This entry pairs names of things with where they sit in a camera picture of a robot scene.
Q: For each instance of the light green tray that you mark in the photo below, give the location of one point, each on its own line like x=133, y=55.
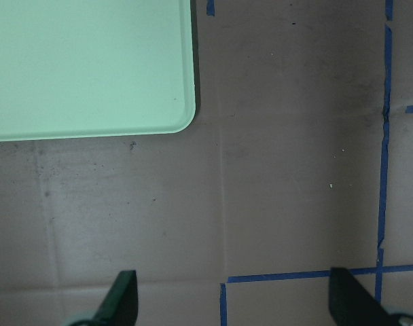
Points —
x=74, y=69

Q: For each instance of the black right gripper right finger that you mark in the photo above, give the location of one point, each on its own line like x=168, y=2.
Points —
x=350, y=303

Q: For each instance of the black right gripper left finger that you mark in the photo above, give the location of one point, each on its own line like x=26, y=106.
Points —
x=120, y=306

